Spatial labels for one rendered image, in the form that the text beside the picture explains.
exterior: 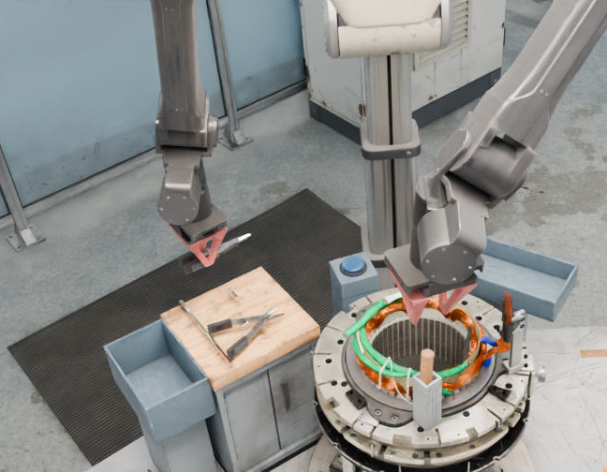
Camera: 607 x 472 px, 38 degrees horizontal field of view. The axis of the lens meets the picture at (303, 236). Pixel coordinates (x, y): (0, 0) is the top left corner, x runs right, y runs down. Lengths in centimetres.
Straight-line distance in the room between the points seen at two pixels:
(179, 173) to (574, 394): 88
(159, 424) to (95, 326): 174
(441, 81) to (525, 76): 295
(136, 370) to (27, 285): 189
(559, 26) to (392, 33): 59
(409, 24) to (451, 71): 242
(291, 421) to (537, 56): 86
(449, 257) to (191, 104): 43
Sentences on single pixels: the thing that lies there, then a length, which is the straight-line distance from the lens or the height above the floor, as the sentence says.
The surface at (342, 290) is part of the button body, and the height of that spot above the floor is 102.
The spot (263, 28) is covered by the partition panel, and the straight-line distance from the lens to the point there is 381.
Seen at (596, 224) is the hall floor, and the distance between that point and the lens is 340.
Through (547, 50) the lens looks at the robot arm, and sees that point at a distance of 93.
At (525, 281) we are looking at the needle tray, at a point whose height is 102.
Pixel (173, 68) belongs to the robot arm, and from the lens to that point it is 110.
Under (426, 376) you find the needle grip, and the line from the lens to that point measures 118.
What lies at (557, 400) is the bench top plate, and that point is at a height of 78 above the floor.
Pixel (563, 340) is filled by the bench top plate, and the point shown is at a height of 78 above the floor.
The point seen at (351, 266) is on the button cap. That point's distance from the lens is 157.
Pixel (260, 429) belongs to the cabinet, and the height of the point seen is 89.
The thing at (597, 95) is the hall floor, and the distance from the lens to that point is 419.
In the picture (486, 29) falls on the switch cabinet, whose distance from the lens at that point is 397.
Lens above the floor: 207
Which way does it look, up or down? 39 degrees down
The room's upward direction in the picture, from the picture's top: 7 degrees counter-clockwise
